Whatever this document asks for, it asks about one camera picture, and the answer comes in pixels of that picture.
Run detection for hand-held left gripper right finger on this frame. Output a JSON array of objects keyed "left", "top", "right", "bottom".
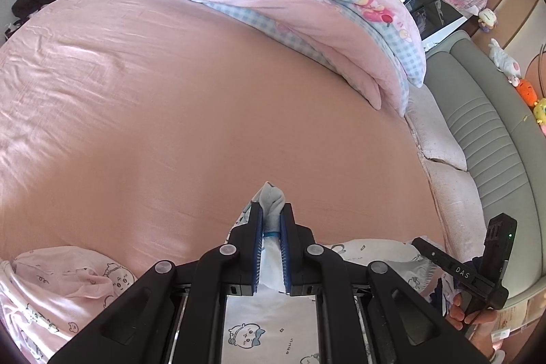
[{"left": 279, "top": 202, "right": 491, "bottom": 364}]

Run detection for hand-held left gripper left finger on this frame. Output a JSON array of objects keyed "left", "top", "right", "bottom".
[{"left": 47, "top": 202, "right": 264, "bottom": 364}]

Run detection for pale cartoon print pajama pants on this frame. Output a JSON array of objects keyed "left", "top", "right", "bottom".
[{"left": 330, "top": 238, "right": 444, "bottom": 301}]

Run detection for person's right hand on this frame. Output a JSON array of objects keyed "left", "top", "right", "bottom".
[{"left": 444, "top": 291, "right": 508, "bottom": 364}]

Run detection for beige printed carton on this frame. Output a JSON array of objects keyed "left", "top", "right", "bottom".
[{"left": 490, "top": 296, "right": 540, "bottom": 350}]

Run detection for grey-green upholstered headboard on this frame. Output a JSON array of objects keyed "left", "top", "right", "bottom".
[{"left": 424, "top": 29, "right": 540, "bottom": 307}]

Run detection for orange plush toy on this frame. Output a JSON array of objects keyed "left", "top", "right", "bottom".
[{"left": 507, "top": 76, "right": 539, "bottom": 105}]

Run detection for white bunny plush toy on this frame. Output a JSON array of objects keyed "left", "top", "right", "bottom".
[{"left": 488, "top": 39, "right": 522, "bottom": 80}]

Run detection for pink cartoon print pajamas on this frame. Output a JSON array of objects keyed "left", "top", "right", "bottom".
[{"left": 0, "top": 245, "right": 139, "bottom": 364}]

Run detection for purple and yellow plush toy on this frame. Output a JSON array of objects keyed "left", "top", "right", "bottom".
[{"left": 477, "top": 8, "right": 501, "bottom": 33}]

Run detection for pink and blue checked quilt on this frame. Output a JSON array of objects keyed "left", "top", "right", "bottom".
[{"left": 145, "top": 0, "right": 427, "bottom": 118}]

